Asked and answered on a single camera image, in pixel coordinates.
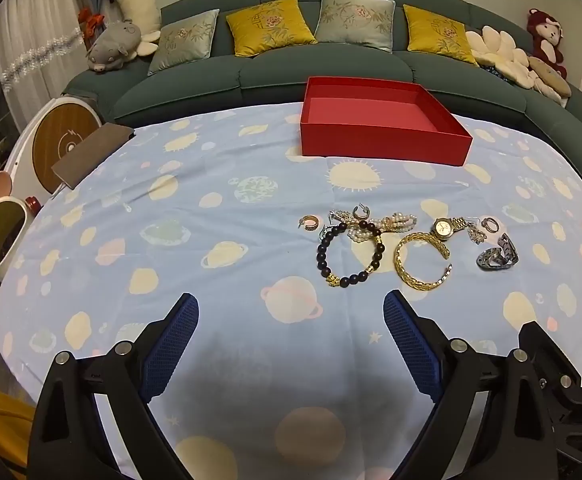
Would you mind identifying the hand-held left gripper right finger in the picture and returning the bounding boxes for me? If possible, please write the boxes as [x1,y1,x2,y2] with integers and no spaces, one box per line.
[383,289,556,480]

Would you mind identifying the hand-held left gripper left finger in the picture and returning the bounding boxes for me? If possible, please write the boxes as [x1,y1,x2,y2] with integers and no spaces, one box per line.
[27,292,200,480]

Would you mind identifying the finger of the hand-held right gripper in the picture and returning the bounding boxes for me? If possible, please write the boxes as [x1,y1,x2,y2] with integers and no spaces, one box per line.
[518,321,582,466]

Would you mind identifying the gold watch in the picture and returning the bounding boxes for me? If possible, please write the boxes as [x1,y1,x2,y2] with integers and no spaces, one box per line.
[431,216,468,241]

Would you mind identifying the pearl bracelet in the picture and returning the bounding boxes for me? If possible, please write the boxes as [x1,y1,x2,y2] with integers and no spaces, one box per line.
[347,212,418,242]

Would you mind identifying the dark bead bracelet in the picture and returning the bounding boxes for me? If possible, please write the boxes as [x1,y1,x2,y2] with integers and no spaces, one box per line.
[316,221,386,288]

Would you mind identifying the earrings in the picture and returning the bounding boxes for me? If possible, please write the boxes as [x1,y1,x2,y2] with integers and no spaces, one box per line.
[319,208,354,241]

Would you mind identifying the red cardboard box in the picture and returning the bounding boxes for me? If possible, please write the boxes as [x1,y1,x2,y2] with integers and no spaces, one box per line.
[299,76,473,167]

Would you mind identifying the blue planet print tablecloth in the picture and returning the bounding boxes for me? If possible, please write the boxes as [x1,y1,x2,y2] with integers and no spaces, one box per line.
[0,100,582,480]

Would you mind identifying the brown notebook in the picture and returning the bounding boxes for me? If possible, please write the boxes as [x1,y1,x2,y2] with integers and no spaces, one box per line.
[52,122,136,190]

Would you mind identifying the round beige cushion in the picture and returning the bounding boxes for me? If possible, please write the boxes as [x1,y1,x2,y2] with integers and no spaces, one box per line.
[528,56,572,98]

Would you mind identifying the white round stool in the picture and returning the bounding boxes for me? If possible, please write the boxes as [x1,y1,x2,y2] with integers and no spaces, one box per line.
[3,94,104,211]

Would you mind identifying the red monkey plush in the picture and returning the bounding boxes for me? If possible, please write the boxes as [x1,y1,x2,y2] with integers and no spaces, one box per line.
[527,8,569,78]

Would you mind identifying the white flower cushion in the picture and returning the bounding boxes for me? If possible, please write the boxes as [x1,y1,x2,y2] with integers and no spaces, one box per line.
[465,26,536,91]

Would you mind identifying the green sofa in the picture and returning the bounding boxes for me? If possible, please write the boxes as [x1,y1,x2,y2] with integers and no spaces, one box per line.
[61,0,582,148]

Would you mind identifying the grey-green floral pillow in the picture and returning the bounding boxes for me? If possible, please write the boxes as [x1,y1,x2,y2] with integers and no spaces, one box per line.
[147,8,220,77]

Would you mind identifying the grey pig plush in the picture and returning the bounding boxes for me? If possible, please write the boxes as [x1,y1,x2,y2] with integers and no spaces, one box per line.
[87,20,144,73]

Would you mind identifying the yellow embroidered pillow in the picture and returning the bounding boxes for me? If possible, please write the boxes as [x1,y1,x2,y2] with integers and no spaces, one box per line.
[402,4,478,66]

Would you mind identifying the yellow floral pillow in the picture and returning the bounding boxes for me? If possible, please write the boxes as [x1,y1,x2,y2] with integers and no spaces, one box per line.
[226,1,318,58]

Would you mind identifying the red bow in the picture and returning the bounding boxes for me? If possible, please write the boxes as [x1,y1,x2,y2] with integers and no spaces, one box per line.
[78,7,106,41]

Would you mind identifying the pale blue floral pillow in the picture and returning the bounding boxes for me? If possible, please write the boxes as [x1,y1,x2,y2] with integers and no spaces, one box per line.
[315,0,396,53]

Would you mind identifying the white sheer curtain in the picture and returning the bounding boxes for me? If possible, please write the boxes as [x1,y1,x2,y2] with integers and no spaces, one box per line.
[0,0,92,126]

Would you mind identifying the white cow plush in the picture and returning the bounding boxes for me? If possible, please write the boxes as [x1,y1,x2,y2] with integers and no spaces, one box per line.
[103,0,162,56]

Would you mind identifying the white frame dark lens toy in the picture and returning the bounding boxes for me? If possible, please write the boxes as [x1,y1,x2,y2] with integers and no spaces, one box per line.
[0,170,34,286]

